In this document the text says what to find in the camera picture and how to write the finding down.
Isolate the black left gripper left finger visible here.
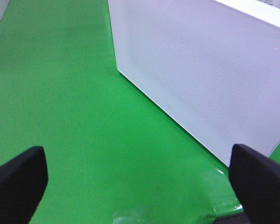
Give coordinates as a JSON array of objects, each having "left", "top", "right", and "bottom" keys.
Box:
[{"left": 0, "top": 146, "right": 49, "bottom": 224}]

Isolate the clear tape patch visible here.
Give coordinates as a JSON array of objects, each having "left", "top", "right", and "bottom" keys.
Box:
[{"left": 113, "top": 168, "right": 249, "bottom": 224}]

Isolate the white microwave door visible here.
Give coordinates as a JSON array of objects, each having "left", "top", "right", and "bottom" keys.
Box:
[{"left": 108, "top": 0, "right": 280, "bottom": 165}]

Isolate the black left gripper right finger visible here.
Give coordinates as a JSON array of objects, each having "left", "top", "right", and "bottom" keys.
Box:
[{"left": 229, "top": 144, "right": 280, "bottom": 224}]

